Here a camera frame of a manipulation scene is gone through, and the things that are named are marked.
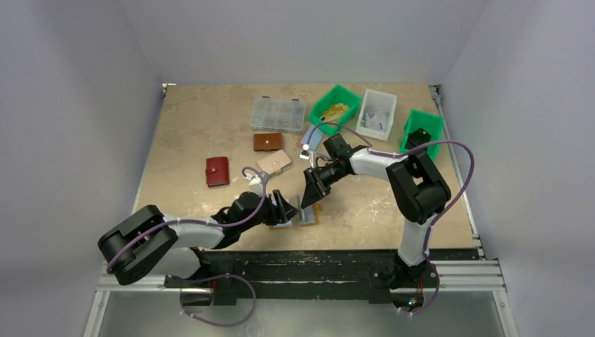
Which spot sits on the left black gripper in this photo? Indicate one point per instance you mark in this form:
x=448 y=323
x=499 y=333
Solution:
x=281 y=207

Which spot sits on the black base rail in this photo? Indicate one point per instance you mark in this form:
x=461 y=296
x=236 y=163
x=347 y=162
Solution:
x=306 y=275

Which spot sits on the stack of loose cards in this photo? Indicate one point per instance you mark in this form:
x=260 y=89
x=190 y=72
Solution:
x=314 y=136

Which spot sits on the beige card holder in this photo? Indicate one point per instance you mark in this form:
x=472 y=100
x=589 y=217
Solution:
x=275 y=162

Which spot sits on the cards in green bin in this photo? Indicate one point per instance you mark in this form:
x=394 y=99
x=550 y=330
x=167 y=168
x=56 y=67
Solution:
x=334 y=112

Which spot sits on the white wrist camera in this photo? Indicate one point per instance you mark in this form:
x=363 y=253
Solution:
x=255 y=182
x=307 y=154

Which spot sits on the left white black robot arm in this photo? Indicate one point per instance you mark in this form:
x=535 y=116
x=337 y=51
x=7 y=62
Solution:
x=141 y=242

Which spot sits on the white plastic bin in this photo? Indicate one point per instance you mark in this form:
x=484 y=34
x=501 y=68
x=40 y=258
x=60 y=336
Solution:
x=384 y=101

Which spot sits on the green bin right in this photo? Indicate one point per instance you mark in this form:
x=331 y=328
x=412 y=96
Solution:
x=432 y=123

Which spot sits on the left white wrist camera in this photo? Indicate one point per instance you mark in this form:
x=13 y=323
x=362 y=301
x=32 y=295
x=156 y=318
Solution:
x=255 y=182

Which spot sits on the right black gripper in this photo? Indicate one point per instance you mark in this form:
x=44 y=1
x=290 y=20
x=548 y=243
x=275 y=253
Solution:
x=314 y=179

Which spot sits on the black card holder in bin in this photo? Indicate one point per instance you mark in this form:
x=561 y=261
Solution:
x=417 y=138

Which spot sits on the red leather card holder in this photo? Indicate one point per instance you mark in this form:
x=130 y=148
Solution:
x=217 y=171

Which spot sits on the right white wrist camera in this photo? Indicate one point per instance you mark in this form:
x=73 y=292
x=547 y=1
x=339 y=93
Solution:
x=307 y=154

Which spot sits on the mustard yellow card holder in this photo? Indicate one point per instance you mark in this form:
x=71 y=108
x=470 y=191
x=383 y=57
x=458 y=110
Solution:
x=307 y=217

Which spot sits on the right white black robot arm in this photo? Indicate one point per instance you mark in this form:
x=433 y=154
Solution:
x=419 y=189

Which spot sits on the cards in white bin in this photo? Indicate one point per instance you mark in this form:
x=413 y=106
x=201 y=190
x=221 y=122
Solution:
x=375 y=118

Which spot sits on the green bin with cards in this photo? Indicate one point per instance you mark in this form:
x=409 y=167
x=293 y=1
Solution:
x=338 y=94

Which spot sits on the brown leather card holder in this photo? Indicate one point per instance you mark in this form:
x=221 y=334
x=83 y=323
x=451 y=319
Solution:
x=267 y=142

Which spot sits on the aluminium frame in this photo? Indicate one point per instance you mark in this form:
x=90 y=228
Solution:
x=472 y=301

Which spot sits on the clear plastic organizer box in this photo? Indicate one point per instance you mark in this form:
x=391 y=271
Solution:
x=277 y=115

